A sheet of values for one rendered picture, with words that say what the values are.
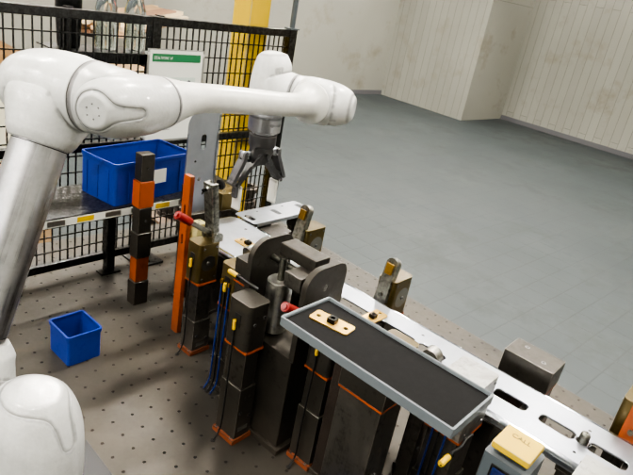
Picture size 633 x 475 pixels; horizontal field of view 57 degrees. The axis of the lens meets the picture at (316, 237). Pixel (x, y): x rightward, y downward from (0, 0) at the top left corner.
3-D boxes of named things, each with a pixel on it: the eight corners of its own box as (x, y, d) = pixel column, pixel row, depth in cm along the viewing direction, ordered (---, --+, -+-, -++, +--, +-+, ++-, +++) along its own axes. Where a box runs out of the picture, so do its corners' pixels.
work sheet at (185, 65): (197, 139, 213) (205, 51, 201) (142, 143, 196) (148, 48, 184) (193, 137, 214) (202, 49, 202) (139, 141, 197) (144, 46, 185)
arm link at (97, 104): (185, 73, 108) (125, 59, 112) (119, 77, 92) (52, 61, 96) (179, 142, 113) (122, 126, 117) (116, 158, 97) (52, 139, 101)
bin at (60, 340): (102, 354, 162) (103, 327, 158) (67, 368, 155) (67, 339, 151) (82, 335, 168) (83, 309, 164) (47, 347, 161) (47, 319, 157)
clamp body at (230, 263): (243, 384, 161) (262, 264, 147) (212, 400, 153) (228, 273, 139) (228, 372, 165) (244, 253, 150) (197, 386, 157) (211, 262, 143)
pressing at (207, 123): (210, 209, 192) (221, 106, 179) (181, 215, 184) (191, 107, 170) (209, 208, 192) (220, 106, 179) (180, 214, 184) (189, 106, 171)
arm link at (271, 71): (238, 108, 153) (284, 121, 150) (246, 47, 147) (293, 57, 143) (258, 104, 163) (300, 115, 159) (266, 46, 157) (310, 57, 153)
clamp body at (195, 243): (209, 351, 173) (222, 241, 159) (182, 362, 166) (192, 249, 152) (195, 339, 176) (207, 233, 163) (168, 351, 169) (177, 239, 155)
